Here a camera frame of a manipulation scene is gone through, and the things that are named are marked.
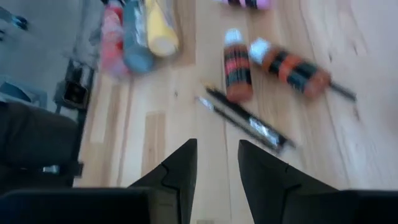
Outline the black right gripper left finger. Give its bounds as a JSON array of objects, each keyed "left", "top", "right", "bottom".
[{"left": 0, "top": 138, "right": 198, "bottom": 224}]

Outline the small pink paint bottle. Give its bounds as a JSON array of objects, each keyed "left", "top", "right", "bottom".
[{"left": 214, "top": 0, "right": 272, "bottom": 11}]

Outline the large yellow paint bottle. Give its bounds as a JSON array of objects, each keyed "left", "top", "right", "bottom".
[{"left": 144, "top": 0, "right": 181, "bottom": 58}]

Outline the black aluminium frame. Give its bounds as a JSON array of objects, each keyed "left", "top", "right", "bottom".
[{"left": 52, "top": 58, "right": 96, "bottom": 187}]

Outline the small red-brown paint bottle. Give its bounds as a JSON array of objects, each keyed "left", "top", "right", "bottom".
[{"left": 248, "top": 37, "right": 333, "bottom": 100}]

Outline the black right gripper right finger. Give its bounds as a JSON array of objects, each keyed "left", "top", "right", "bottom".
[{"left": 238, "top": 139, "right": 398, "bottom": 224}]

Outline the black paintbrush gold ferrule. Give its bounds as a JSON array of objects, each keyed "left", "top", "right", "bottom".
[{"left": 202, "top": 82, "right": 297, "bottom": 149}]

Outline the thin black paintbrush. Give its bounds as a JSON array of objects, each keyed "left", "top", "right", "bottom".
[{"left": 328, "top": 81, "right": 358, "bottom": 103}]

